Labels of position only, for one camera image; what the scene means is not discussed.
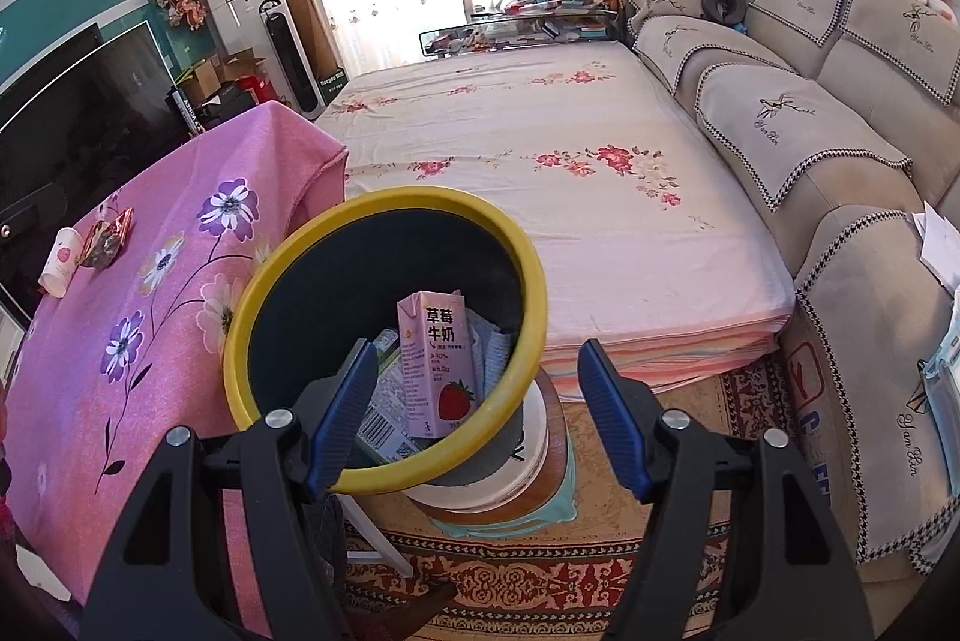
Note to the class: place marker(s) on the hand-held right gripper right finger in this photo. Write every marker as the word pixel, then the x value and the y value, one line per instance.
pixel 611 416

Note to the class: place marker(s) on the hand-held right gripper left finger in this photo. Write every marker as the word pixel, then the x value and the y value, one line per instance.
pixel 341 416

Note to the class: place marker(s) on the green card package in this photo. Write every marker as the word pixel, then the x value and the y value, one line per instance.
pixel 386 401

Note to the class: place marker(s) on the yellow rimmed trash bin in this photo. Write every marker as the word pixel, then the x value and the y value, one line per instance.
pixel 300 326

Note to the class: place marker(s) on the pink strawberry milk carton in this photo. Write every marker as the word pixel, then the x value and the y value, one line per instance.
pixel 439 364

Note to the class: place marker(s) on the white paper tissue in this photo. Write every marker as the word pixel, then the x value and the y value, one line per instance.
pixel 491 349

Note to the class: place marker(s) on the round stool under bin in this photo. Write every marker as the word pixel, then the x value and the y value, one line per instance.
pixel 525 453

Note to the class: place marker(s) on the patterned red rug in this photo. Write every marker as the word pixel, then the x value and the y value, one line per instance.
pixel 525 573

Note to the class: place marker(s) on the pink floral tablecloth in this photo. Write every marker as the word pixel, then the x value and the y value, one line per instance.
pixel 150 341

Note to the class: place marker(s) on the floral sheeted bed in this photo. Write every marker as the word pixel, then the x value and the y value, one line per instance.
pixel 525 176

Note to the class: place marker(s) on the red silver snack wrapper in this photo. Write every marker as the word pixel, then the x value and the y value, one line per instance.
pixel 105 240

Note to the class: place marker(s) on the white paper cup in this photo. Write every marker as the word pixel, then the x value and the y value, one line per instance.
pixel 61 259

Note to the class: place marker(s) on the beige fabric sofa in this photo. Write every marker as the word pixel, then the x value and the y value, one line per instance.
pixel 810 161

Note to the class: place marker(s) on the pile of cardboard boxes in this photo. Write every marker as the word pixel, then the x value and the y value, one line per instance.
pixel 225 86

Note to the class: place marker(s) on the black white tower fan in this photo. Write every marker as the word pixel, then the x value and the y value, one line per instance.
pixel 289 56

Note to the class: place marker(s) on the white papers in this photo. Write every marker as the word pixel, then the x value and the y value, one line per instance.
pixel 937 251

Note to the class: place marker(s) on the flat screen television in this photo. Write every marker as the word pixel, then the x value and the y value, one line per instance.
pixel 67 146

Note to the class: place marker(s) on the cluttered glass coffee table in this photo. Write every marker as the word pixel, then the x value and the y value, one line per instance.
pixel 517 30

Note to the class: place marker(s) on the grey neck pillow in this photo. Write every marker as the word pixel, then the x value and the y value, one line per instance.
pixel 721 4

